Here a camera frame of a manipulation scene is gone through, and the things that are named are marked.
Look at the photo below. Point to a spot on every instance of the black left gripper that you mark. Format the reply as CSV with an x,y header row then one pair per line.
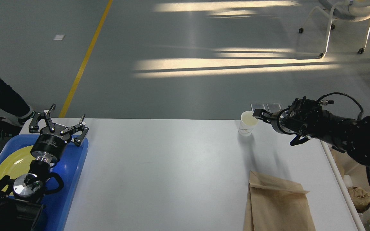
x,y
49,146

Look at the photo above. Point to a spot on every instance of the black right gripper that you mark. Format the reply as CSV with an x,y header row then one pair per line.
x,y
275,119

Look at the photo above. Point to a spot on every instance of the white paper cup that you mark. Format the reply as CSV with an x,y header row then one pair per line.
x,y
247,123
348,181

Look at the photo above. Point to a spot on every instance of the yellow round plate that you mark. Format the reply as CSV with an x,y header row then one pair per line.
x,y
17,163

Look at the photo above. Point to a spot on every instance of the brown paper bag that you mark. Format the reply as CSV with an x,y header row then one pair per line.
x,y
276,204
336,156

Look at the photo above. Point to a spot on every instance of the brown paper ball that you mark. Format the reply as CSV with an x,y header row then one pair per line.
x,y
360,198

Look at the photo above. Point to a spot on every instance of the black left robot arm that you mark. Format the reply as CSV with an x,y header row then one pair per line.
x,y
40,198

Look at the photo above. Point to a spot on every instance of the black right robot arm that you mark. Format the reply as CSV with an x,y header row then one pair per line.
x,y
305,119

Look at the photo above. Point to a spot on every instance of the blue plastic tray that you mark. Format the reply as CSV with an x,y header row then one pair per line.
x,y
57,205

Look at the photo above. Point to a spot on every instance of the white chair on casters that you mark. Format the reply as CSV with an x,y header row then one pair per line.
x,y
347,10

